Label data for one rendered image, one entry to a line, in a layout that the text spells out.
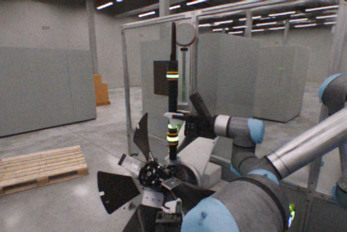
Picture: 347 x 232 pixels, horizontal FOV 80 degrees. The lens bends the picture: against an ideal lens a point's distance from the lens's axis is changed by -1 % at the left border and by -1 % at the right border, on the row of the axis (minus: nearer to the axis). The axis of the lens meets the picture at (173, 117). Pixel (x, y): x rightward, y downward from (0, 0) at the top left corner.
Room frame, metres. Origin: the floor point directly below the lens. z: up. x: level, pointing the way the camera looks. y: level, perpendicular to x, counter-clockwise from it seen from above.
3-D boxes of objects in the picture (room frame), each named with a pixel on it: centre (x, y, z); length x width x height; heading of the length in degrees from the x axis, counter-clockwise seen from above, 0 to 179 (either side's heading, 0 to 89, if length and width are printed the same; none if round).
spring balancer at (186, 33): (1.52, -0.07, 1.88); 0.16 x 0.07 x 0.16; 84
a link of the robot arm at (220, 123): (0.70, -0.17, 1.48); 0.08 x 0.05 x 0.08; 149
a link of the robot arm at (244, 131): (0.66, -0.24, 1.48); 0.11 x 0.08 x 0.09; 59
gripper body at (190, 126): (0.74, -0.10, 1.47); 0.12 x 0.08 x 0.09; 59
